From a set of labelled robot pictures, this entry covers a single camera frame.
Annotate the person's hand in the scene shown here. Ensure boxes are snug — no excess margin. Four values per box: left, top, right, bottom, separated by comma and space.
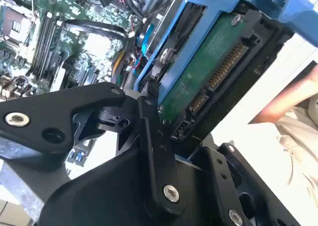
254, 64, 318, 124

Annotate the hard disk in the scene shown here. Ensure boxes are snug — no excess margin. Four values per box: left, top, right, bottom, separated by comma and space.
133, 0, 318, 171

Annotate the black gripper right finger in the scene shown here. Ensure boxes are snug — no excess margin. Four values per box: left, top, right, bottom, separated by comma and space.
192, 142, 303, 226

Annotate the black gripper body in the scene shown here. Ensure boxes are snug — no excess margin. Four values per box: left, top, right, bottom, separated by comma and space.
38, 146, 226, 226

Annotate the black disk wire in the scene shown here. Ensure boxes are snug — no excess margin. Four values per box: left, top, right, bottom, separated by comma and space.
62, 19, 131, 57

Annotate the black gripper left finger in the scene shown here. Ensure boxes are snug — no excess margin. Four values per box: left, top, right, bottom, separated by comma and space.
0, 81, 187, 216

